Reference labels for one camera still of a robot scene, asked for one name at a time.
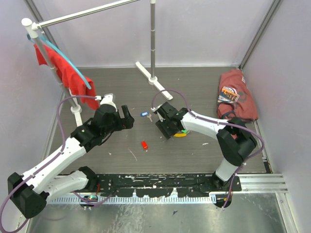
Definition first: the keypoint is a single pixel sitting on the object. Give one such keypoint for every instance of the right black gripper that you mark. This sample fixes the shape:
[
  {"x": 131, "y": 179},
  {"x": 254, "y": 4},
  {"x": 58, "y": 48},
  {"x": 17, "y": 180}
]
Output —
[{"x": 161, "y": 124}]

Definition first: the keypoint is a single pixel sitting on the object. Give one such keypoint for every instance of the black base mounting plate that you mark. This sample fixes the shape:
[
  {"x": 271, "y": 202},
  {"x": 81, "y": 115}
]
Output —
[{"x": 158, "y": 185}]

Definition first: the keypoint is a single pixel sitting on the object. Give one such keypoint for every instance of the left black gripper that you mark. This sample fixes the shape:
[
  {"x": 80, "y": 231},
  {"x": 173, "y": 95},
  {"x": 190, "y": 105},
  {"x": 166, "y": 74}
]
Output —
[{"x": 125, "y": 123}]

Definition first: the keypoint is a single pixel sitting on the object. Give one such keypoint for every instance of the red shirt on hanger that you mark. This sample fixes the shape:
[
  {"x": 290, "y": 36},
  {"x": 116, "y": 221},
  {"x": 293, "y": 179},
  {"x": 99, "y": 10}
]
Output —
[{"x": 69, "y": 77}]

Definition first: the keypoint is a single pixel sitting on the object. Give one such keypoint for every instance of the slotted cable duct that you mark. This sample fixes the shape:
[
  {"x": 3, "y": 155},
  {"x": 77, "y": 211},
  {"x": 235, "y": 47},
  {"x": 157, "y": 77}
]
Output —
[{"x": 172, "y": 199}]

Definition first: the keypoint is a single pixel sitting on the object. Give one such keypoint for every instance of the blue clothes hanger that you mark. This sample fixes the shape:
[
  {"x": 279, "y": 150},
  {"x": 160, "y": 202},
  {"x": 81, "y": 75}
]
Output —
[{"x": 59, "y": 52}]

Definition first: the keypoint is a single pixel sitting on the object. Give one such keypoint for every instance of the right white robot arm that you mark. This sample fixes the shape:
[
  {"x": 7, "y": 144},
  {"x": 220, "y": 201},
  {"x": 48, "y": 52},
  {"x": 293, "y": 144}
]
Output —
[{"x": 235, "y": 140}]

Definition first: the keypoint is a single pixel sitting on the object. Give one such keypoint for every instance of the folded maroon t-shirt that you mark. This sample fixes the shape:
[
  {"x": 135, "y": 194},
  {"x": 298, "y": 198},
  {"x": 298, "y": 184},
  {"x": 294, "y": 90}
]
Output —
[{"x": 234, "y": 98}]

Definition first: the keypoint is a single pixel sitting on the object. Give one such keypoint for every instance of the large keyring with yellow handle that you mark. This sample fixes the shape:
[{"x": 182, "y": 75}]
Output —
[{"x": 182, "y": 133}]

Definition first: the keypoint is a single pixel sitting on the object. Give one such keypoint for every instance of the blue tag key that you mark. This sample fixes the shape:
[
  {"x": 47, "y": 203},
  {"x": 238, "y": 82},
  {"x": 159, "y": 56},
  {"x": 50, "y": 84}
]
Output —
[{"x": 147, "y": 114}]

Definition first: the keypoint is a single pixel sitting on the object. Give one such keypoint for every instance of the red key tag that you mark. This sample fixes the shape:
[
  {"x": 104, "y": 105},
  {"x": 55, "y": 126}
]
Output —
[{"x": 144, "y": 145}]

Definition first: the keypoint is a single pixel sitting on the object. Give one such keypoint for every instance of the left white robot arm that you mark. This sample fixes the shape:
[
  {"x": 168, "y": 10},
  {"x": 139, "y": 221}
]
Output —
[{"x": 31, "y": 191}]

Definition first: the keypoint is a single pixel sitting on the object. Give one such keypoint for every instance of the metal clothes rack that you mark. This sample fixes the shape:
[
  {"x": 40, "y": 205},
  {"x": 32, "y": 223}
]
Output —
[{"x": 88, "y": 39}]

